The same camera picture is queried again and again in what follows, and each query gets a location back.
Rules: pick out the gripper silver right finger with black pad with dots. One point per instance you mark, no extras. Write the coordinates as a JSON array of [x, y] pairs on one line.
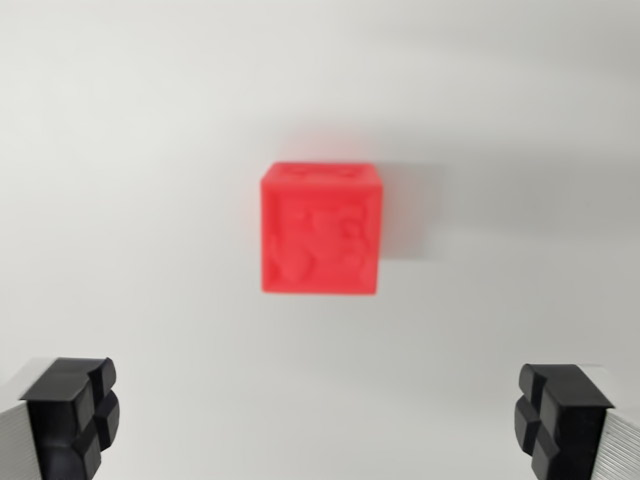
[[565, 415]]

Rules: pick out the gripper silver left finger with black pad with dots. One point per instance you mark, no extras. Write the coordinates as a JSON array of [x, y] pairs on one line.
[[55, 415]]

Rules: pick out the red embossed rubber cube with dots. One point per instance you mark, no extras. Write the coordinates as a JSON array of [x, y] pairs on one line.
[[320, 235]]

